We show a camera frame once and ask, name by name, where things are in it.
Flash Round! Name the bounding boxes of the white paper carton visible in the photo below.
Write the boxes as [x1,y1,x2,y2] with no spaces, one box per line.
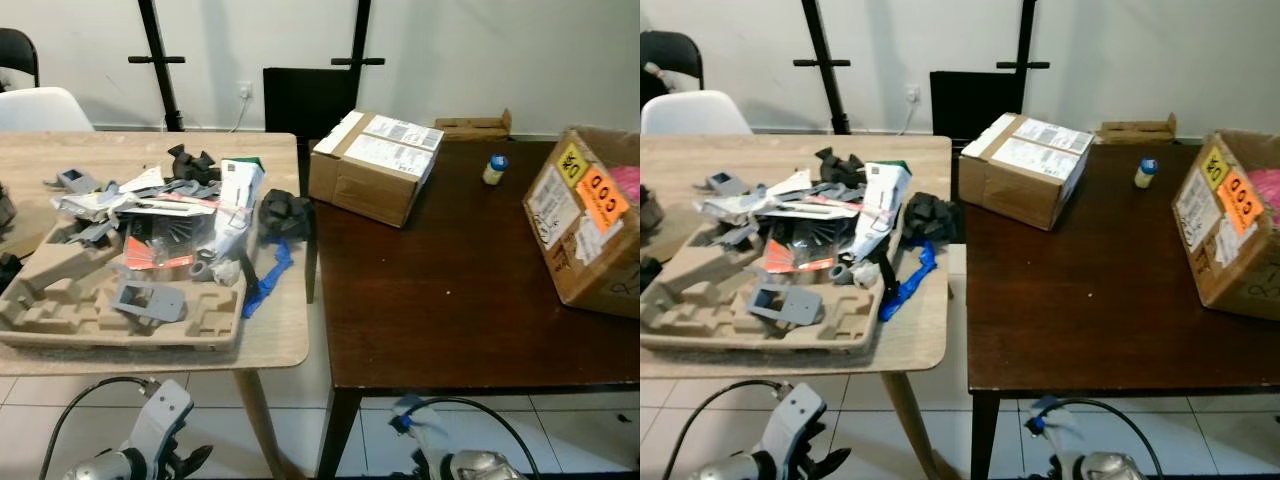
[199,157,267,267]
[848,161,914,268]

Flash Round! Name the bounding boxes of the black plastic printed part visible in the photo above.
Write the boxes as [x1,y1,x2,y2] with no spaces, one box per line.
[902,192,962,245]
[165,144,222,187]
[814,147,867,188]
[259,189,317,242]

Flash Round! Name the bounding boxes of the black stand pole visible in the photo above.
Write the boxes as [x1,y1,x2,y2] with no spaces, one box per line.
[128,0,187,133]
[794,0,852,136]
[996,0,1052,73]
[330,0,387,71]

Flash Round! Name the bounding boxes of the red plastic packaging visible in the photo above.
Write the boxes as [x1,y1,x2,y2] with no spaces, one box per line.
[764,238,837,275]
[123,233,197,272]

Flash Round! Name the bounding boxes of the closed cardboard box white labels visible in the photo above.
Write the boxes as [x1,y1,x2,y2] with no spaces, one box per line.
[957,112,1094,233]
[307,109,447,230]

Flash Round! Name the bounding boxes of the grey printed bracket part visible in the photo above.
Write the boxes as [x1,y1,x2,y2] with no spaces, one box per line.
[111,279,189,327]
[747,284,824,328]

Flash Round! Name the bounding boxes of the white plastic chair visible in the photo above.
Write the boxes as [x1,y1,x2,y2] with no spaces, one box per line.
[640,90,754,137]
[0,87,96,134]

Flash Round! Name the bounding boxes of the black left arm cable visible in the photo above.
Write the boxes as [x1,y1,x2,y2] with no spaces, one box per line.
[661,379,791,480]
[38,376,153,480]

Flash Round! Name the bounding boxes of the blue strap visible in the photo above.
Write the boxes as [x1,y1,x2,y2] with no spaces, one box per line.
[879,240,942,322]
[241,239,295,320]

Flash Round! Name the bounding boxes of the large open cardboard box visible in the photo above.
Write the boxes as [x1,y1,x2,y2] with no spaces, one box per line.
[521,127,641,320]
[1171,130,1280,322]

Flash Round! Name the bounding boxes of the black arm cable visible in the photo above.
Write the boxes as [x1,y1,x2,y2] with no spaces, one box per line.
[405,396,543,480]
[661,379,791,480]
[1040,397,1167,480]
[38,376,153,480]

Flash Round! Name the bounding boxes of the small flat cardboard box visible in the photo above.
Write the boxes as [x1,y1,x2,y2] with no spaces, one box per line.
[1096,113,1178,147]
[434,108,514,142]

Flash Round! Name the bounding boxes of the black chair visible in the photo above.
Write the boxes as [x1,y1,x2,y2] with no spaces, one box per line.
[0,28,41,91]
[640,30,705,107]

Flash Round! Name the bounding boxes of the crumpled white paper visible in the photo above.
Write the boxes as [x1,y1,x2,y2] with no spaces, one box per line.
[54,169,223,225]
[699,171,867,227]

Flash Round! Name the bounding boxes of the black flat panel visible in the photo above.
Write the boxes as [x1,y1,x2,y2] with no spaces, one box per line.
[930,70,1027,148]
[263,67,362,143]

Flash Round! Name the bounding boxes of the pink plastic bag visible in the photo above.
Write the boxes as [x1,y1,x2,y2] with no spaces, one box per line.
[610,165,641,208]

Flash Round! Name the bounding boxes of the dark brown wooden table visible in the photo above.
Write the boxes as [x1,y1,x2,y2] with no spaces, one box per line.
[309,135,641,480]
[955,140,1280,480]

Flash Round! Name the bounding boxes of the moulded pulp cardboard tray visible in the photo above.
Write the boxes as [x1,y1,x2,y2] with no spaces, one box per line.
[640,225,887,354]
[0,220,247,352]

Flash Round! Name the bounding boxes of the grey plastic tube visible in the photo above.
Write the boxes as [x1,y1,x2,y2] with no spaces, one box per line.
[829,257,882,290]
[192,252,240,288]

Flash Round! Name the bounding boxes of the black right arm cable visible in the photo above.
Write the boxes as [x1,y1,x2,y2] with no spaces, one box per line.
[1040,397,1167,480]
[405,396,543,480]

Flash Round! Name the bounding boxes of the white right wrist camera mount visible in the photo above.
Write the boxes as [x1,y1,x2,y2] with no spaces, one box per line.
[392,395,453,471]
[1027,396,1088,469]

